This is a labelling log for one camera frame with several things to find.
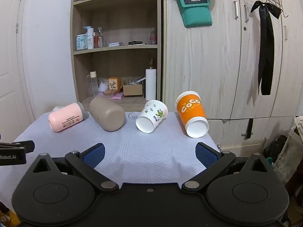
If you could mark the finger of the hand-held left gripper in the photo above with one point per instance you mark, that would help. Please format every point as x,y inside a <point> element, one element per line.
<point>22,145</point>

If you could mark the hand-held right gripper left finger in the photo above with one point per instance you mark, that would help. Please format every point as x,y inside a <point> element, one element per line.
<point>94,154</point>

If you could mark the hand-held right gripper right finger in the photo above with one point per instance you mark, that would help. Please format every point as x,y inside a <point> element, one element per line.
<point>205,155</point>

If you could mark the taupe plastic cup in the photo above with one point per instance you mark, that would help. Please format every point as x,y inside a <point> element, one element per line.
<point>107,113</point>

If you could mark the orange paper cup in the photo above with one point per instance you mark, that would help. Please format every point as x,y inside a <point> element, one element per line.
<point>191,111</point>

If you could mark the pink cup with grey lid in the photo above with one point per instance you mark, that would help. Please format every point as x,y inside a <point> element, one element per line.
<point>65,118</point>

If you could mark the white paper cup green print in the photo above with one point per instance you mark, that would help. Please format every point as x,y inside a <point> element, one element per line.
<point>151,114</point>

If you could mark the white patterned table cover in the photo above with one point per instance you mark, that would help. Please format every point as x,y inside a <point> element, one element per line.
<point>146,151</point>

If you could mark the pink notepad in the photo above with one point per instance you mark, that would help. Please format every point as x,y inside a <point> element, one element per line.
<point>117,96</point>

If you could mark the clear bottle with white cap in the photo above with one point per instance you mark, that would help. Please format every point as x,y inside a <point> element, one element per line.
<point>94,85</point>

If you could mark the wooden box with floral print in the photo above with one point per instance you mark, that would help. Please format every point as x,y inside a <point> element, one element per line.
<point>114,84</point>

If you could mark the small cardboard box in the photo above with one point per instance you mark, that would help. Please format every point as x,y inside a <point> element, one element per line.
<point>133,90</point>

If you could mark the white storage basket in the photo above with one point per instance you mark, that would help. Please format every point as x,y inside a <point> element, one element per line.
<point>290,151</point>

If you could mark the white pump bottle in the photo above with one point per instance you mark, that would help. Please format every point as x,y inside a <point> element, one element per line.
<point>150,85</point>

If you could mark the wooden wardrobe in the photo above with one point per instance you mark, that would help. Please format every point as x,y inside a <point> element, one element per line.
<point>213,63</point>

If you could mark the white door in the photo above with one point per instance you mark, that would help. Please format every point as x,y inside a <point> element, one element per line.
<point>10,52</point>

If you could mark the wooden shelf unit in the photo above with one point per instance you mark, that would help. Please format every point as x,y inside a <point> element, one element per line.
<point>118,61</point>

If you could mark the white flat tin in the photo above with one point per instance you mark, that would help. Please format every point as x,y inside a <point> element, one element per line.
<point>115,44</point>

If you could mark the teal cosmetic jar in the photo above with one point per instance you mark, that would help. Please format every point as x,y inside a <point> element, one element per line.
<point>81,43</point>

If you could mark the small orange bottle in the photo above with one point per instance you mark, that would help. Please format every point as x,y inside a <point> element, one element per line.
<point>96,41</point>

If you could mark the white cosmetic tube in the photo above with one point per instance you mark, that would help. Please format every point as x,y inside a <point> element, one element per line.
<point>90,41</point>

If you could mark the clear glass bottle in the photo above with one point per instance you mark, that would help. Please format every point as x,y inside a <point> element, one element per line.
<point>101,39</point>

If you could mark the black compact case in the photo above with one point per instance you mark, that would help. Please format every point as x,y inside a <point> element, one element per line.
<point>136,42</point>

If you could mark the black ribbon bow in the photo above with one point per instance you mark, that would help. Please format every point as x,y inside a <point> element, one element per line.
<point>266,52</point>

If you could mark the pink bottle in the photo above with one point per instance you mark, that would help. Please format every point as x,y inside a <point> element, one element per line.
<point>153,37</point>

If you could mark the teal pouch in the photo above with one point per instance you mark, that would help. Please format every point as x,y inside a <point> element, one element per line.
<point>196,14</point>

